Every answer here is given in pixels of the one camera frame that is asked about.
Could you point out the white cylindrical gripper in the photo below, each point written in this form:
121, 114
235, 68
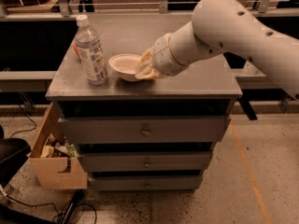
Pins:
163, 57

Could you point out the white paper bowl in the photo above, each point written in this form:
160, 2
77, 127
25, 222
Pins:
124, 65

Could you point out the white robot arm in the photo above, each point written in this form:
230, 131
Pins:
219, 26

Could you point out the clear plastic water bottle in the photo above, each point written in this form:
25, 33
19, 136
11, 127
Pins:
90, 51

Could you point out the orange fruit behind bottle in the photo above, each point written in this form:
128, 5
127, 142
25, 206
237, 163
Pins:
75, 48

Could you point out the hand sanitizer pump bottle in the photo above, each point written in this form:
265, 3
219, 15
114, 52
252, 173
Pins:
249, 68

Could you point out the grey drawer cabinet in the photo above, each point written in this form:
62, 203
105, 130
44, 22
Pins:
206, 89

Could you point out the top grey drawer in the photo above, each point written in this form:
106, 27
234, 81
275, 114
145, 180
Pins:
139, 130

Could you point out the grey drawer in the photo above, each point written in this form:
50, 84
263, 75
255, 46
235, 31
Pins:
134, 183
139, 130
144, 161

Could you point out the middle grey drawer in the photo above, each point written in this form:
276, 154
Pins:
144, 161

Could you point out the bottom grey drawer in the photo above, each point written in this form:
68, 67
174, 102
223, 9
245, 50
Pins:
134, 183

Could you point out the cardboard box with snacks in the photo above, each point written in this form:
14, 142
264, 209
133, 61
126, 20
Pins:
56, 172

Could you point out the black office chair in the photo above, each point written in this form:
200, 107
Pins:
13, 155

